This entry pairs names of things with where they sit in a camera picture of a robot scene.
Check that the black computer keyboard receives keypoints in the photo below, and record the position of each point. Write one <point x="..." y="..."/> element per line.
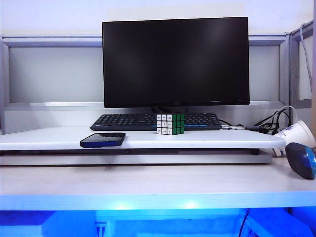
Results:
<point x="123" y="122"/>

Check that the grey narrow partition panel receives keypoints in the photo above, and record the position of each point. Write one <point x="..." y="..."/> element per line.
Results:
<point x="295" y="74"/>

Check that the white desk riser platform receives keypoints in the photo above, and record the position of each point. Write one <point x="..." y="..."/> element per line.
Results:
<point x="197" y="142"/>

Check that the dark blue smartphone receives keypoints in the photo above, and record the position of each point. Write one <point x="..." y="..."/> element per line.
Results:
<point x="102" y="140"/>

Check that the black computer monitor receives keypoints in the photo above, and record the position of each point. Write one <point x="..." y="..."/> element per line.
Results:
<point x="172" y="61"/>

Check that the black and blue computer mouse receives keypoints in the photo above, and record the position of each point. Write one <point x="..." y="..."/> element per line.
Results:
<point x="297" y="160"/>

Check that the Rubik's cube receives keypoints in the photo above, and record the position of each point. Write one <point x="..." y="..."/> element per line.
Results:
<point x="170" y="124"/>

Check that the white socket under desk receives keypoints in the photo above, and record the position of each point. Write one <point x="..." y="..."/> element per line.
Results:
<point x="100" y="228"/>

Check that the grey wide partition panel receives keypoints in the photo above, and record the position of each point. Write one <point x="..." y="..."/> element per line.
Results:
<point x="49" y="74"/>

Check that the white paper cup blue print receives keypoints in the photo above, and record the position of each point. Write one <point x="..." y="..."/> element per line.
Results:
<point x="300" y="133"/>

